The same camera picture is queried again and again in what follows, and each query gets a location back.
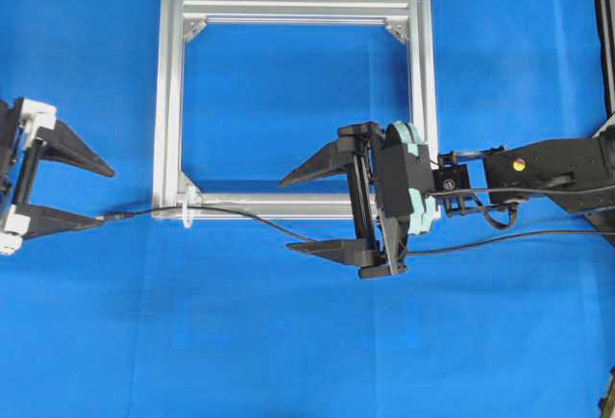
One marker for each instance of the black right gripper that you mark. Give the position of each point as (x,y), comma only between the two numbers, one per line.
(389,178)

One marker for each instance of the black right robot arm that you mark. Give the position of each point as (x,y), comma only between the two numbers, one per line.
(577,174)

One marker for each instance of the white zip tie loop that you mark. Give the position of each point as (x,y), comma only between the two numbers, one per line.
(187,200)

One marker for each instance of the blue table mat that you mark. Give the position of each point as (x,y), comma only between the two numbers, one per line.
(144,318)

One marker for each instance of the aluminium extrusion frame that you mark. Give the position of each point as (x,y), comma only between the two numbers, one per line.
(246,89)

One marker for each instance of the black stand at right edge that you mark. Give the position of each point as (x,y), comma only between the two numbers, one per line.
(605,23)

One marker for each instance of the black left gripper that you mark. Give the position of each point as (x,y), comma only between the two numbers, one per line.
(27,128)

